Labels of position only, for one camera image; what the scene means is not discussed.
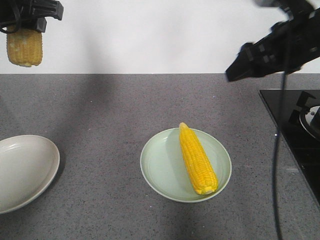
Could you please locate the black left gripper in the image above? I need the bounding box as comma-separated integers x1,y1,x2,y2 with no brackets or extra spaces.
0,0,64,33

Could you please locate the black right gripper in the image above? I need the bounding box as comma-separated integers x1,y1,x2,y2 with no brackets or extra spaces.
225,9,320,82

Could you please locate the yellow corn cob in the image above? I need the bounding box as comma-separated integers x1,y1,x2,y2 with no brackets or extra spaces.
6,28,43,68
179,122,219,195

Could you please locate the silver gas burner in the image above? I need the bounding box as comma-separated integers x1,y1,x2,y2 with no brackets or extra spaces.
299,105,320,141

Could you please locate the black glass cooktop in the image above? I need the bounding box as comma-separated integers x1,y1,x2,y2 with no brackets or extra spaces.
260,89,320,201

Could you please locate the green round plate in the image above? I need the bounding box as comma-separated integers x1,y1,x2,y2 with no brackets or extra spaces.
140,128,232,203

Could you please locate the beige round plate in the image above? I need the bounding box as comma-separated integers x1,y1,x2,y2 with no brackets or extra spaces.
0,135,60,214

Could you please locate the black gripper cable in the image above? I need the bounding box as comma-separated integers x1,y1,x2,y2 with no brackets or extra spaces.
271,32,293,240
0,0,23,35

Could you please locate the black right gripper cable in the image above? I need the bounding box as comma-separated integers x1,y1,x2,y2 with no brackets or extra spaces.
271,32,293,240

